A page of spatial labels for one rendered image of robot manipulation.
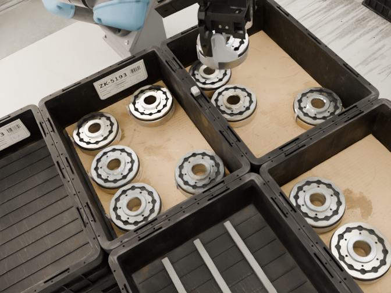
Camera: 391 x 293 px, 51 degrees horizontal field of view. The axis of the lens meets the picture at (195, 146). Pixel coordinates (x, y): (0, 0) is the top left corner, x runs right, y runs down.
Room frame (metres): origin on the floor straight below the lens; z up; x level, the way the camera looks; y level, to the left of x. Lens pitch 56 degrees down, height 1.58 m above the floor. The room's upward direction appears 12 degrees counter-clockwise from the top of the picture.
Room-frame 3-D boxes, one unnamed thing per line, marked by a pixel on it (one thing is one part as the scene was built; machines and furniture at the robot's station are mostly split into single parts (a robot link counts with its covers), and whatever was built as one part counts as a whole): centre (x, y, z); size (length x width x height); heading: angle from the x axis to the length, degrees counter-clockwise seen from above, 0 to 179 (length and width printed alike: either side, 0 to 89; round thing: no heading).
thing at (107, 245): (0.50, 0.11, 0.92); 0.40 x 0.30 x 0.02; 20
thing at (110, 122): (0.58, 0.21, 0.86); 0.10 x 0.10 x 0.01
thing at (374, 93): (0.60, -0.17, 0.92); 0.40 x 0.30 x 0.02; 20
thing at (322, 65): (0.60, -0.17, 0.87); 0.40 x 0.30 x 0.11; 20
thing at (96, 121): (0.58, 0.21, 0.86); 0.05 x 0.05 x 0.01
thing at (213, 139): (0.50, 0.11, 0.87); 0.40 x 0.30 x 0.11; 20
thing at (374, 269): (0.20, -0.24, 0.86); 0.10 x 0.10 x 0.01
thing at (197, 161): (0.42, 0.00, 0.86); 0.05 x 0.05 x 0.01
